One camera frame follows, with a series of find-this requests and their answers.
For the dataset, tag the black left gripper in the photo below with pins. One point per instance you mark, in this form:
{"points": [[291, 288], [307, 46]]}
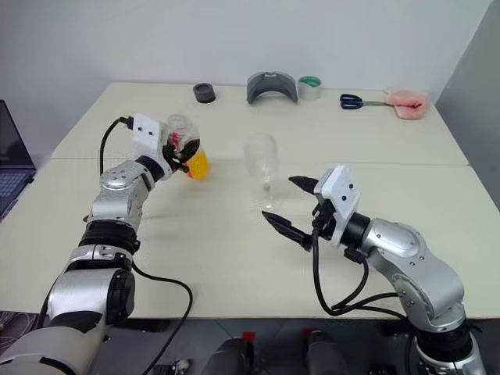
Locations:
{"points": [[172, 156]]}

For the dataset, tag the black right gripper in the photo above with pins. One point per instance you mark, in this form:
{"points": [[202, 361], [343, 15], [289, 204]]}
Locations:
{"points": [[325, 218]]}

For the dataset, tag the clear bottle with orange drink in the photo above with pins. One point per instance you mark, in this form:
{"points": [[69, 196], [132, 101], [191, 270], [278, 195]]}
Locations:
{"points": [[199, 166]]}

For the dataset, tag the clear wine glass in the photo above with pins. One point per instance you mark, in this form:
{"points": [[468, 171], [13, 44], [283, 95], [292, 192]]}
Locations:
{"points": [[259, 156]]}

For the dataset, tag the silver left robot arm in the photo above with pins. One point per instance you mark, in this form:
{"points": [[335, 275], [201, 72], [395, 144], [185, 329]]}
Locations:
{"points": [[117, 195]]}

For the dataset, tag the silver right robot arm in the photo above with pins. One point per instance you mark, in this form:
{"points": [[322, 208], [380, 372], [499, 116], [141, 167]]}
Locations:
{"points": [[410, 254]]}

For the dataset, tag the black round cap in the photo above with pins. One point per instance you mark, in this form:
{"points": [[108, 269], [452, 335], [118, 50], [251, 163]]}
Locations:
{"points": [[204, 93]]}

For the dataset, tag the grey curved visor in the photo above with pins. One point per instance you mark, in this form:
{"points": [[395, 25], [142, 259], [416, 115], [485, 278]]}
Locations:
{"points": [[271, 84]]}

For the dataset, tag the clear tape roll green core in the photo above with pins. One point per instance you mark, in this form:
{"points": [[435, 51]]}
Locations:
{"points": [[310, 89]]}

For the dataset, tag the dark rounded shape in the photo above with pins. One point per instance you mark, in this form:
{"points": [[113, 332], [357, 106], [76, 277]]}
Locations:
{"points": [[326, 353], [230, 357]]}

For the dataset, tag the pink cloth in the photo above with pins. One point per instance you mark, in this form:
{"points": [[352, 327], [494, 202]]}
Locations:
{"points": [[408, 103]]}

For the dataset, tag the dark laptop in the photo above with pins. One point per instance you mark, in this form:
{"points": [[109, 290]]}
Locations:
{"points": [[13, 144]]}

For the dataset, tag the grey partition panel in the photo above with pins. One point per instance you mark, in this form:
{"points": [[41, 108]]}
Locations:
{"points": [[476, 86]]}

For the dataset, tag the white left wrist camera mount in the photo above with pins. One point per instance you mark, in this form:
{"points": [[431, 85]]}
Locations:
{"points": [[146, 131]]}

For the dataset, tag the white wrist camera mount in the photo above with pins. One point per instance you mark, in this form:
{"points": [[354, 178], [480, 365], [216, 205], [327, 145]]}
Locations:
{"points": [[343, 191], [146, 131]]}

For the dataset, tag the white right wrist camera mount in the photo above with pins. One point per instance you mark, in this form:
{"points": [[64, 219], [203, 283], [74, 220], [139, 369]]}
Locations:
{"points": [[343, 191]]}

